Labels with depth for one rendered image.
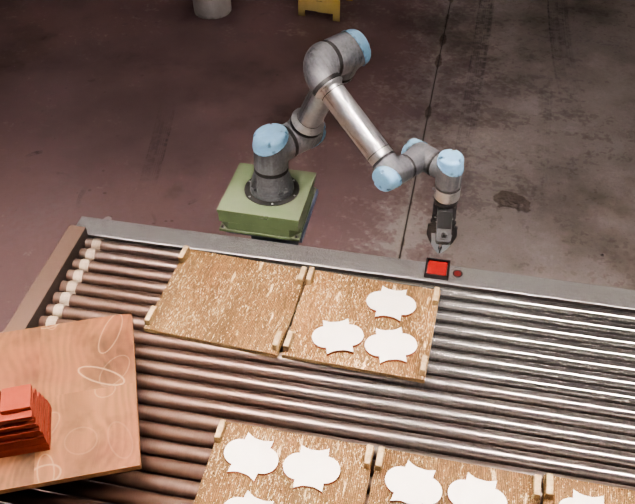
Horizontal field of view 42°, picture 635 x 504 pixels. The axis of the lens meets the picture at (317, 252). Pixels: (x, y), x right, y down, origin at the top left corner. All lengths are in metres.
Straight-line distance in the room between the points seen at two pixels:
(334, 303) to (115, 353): 0.66
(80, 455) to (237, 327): 0.61
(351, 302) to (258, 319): 0.28
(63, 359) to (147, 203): 2.13
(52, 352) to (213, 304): 0.49
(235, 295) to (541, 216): 2.17
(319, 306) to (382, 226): 1.70
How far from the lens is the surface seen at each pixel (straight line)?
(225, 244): 2.73
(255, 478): 2.14
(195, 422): 2.29
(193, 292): 2.56
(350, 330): 2.41
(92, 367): 2.30
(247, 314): 2.48
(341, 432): 2.25
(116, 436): 2.15
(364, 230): 4.11
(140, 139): 4.81
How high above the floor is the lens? 2.78
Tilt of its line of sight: 44 degrees down
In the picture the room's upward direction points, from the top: 1 degrees counter-clockwise
